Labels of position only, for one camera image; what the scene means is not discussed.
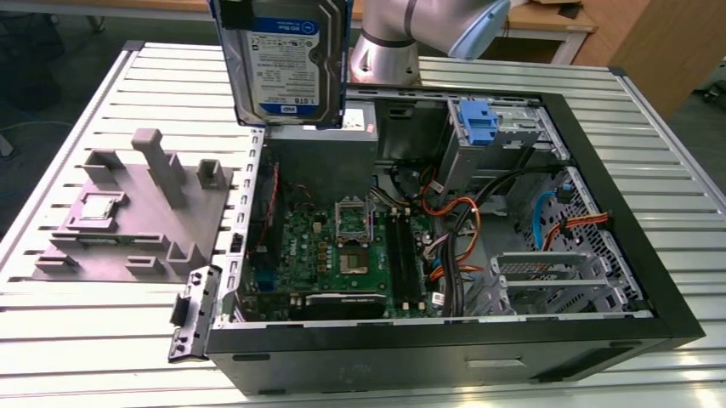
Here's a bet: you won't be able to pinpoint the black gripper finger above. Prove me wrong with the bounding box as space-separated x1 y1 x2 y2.
218 0 253 31

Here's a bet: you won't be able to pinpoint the hard disk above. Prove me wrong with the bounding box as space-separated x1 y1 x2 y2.
209 0 356 131

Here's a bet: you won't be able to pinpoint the orange red power wire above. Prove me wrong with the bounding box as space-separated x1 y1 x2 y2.
540 211 612 252

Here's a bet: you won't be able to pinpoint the metal disk bay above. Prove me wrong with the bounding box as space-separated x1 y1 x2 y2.
461 250 637 318

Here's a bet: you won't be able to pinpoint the grey power supply unit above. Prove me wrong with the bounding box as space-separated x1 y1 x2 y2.
264 106 380 201

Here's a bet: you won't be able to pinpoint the blue plastic drive latch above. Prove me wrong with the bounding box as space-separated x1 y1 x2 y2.
457 99 500 146

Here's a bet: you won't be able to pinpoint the silver CPU chip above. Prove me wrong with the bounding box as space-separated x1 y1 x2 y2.
79 198 117 221

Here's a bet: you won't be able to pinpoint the metal socket cover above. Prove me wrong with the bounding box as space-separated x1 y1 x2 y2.
332 195 374 248

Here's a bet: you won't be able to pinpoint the grey parts rack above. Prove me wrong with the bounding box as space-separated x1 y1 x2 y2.
33 127 237 284

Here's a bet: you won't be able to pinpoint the wooden desk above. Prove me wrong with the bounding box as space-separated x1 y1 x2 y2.
58 0 600 65

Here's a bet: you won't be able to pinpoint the metal optical drive cage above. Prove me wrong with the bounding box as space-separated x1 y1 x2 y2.
438 99 568 192

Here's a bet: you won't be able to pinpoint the green RAM stick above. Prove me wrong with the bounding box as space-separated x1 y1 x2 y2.
77 237 137 247

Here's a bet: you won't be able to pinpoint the green motherboard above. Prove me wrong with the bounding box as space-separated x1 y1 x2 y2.
236 186 452 320

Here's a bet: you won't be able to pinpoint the CPU socket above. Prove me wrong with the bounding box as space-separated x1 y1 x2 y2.
336 248 380 278

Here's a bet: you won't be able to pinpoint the RAM slot with white clips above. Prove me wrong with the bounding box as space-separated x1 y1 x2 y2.
388 207 410 310
402 207 425 310

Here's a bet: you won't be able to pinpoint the black graphics card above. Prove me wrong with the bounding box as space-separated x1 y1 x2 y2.
289 291 388 320

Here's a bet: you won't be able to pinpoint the wooden cabinet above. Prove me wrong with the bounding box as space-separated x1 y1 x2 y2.
583 0 726 120

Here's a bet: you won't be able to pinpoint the black office chair base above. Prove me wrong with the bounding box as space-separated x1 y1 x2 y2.
693 59 726 103

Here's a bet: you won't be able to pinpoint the black PC case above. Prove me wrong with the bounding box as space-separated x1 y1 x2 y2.
204 77 707 396

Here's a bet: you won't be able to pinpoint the thin red wire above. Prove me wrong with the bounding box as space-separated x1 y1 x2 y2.
253 162 282 254

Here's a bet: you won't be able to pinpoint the yellow black power wires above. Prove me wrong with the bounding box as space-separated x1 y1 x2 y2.
366 184 401 209

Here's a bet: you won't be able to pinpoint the orange wire bundle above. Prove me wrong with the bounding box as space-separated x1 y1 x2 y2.
418 194 484 284

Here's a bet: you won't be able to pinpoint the hinged metal rear bracket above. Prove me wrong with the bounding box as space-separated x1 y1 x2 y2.
168 263 222 363

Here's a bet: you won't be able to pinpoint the black cable bundle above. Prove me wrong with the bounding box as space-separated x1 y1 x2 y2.
438 164 568 318

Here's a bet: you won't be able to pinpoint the blue data wire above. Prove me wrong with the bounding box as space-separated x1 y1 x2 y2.
531 182 572 252

